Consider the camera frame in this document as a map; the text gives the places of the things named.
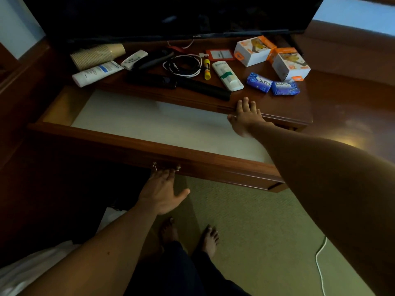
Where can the person's left hand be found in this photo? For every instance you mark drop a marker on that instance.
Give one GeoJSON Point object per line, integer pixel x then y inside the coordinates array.
{"type": "Point", "coordinates": [160, 194]}

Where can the person's right hand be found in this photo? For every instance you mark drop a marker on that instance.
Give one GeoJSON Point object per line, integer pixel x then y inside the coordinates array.
{"type": "Point", "coordinates": [247, 120]}

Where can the person's right middle finger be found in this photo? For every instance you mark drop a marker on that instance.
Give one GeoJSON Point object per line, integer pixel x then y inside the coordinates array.
{"type": "Point", "coordinates": [246, 104]}

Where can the person's right thumb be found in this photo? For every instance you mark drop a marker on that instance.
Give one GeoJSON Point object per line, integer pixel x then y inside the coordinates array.
{"type": "Point", "coordinates": [231, 119]}

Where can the person's right little finger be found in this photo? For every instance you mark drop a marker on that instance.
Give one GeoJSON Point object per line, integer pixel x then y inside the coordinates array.
{"type": "Point", "coordinates": [259, 113]}

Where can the person's left thumb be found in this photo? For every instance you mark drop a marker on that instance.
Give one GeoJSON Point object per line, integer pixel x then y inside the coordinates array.
{"type": "Point", "coordinates": [183, 195]}

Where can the wooden drawer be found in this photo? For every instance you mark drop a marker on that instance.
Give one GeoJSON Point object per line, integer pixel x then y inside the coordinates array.
{"type": "Point", "coordinates": [98, 142]}

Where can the person's right forearm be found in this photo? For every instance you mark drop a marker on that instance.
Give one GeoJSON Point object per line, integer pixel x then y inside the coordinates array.
{"type": "Point", "coordinates": [333, 188]}

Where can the person's left forearm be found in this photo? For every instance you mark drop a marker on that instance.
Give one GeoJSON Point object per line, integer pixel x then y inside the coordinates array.
{"type": "Point", "coordinates": [101, 255]}

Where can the blue patterned packet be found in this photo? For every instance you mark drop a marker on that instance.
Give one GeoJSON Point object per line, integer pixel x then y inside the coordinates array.
{"type": "Point", "coordinates": [284, 88]}
{"type": "Point", "coordinates": [259, 82]}

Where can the white box with green band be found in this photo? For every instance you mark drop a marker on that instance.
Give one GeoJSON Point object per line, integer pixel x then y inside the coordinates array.
{"type": "Point", "coordinates": [227, 76]}

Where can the person's left foot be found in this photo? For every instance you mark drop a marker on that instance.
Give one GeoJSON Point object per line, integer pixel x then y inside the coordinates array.
{"type": "Point", "coordinates": [168, 232]}

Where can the person's foot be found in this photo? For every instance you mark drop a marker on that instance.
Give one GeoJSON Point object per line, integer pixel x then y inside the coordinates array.
{"type": "Point", "coordinates": [168, 232]}
{"type": "Point", "coordinates": [210, 242]}

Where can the black folded umbrella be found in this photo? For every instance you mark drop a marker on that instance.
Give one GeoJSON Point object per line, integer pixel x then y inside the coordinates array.
{"type": "Point", "coordinates": [203, 88]}

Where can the white and orange box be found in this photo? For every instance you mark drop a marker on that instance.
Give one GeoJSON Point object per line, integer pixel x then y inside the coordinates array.
{"type": "Point", "coordinates": [251, 53]}
{"type": "Point", "coordinates": [288, 66]}

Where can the yellow glue stick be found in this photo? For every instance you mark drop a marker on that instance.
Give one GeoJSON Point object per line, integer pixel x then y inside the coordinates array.
{"type": "Point", "coordinates": [207, 70]}

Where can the person's right foot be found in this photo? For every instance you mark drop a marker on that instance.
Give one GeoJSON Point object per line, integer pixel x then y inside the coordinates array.
{"type": "Point", "coordinates": [210, 242]}

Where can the orange luggage tag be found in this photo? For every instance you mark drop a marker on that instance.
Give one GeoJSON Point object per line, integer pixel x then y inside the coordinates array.
{"type": "Point", "coordinates": [220, 54]}

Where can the person's dark trousers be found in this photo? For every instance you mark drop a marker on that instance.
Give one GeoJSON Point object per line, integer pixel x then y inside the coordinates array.
{"type": "Point", "coordinates": [179, 274]}

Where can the white drawer liner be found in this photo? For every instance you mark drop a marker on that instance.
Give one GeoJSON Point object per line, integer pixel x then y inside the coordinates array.
{"type": "Point", "coordinates": [145, 120]}

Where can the black remote control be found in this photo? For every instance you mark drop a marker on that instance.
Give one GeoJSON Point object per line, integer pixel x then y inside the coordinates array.
{"type": "Point", "coordinates": [151, 80]}

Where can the black handheld device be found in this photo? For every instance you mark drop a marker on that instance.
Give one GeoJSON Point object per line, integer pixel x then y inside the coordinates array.
{"type": "Point", "coordinates": [154, 59]}

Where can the white remote control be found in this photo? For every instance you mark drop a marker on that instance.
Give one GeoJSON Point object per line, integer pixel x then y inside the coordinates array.
{"type": "Point", "coordinates": [134, 59]}

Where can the black flat television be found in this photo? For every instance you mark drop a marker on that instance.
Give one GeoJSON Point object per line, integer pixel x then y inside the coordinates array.
{"type": "Point", "coordinates": [172, 15]}

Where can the white lotion tube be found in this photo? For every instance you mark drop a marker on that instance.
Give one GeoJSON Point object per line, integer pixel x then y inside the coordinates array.
{"type": "Point", "coordinates": [95, 73]}

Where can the stack of paper cups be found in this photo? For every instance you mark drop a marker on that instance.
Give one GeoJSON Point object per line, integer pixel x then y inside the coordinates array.
{"type": "Point", "coordinates": [95, 55]}

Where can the white cloth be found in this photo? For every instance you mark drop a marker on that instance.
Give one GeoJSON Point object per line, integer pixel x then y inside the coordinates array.
{"type": "Point", "coordinates": [34, 265]}

